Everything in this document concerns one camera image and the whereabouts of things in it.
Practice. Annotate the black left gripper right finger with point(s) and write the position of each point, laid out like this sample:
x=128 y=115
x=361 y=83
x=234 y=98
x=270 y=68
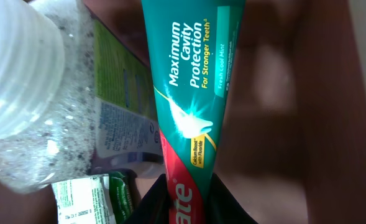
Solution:
x=222 y=207

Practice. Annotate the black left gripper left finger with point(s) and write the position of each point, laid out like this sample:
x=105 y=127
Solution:
x=154 y=207

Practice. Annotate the green white sachet packet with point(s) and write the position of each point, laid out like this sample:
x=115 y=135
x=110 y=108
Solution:
x=99 y=199

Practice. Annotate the Colgate toothpaste tube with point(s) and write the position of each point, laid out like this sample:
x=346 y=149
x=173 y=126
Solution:
x=192 y=45

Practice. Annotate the clear bottle blue liquid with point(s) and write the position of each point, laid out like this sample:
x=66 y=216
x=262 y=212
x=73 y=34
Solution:
x=46 y=93

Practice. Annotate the white box pink interior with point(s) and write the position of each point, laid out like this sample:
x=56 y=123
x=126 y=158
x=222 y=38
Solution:
x=293 y=142

